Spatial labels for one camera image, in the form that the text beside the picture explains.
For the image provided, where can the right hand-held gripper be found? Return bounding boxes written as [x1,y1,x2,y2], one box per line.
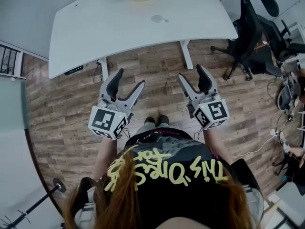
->
[178,64,231,131]

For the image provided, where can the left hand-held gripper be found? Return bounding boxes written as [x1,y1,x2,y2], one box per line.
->
[88,68,146,141]

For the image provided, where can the person's left forearm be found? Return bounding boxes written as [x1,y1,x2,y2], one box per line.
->
[90,135,120,183]

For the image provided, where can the person's right forearm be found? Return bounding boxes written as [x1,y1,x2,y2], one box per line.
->
[202,127,232,165]

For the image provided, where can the person's grey trousers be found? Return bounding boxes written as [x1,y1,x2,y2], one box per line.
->
[135,123,172,138]

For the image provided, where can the person's right shoe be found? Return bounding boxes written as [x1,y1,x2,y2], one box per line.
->
[157,114,170,125]

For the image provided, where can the black desk control panel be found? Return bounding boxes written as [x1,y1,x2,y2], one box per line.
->
[63,65,84,76]

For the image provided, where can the white desk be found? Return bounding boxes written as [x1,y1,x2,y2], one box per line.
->
[48,0,239,80]

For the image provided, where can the person's black printed shirt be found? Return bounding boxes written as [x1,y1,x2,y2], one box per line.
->
[78,127,263,229]

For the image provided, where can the black coat rack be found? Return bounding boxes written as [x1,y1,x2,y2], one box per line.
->
[0,177,67,229]

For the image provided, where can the black desk cable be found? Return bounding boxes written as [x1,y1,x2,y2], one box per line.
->
[92,60,103,84]

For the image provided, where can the white floor cable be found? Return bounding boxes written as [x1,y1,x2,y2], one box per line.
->
[230,134,274,157]

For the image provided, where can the grey white shoulder strap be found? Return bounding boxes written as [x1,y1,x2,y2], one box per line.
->
[245,185,264,224]
[74,187,96,227]

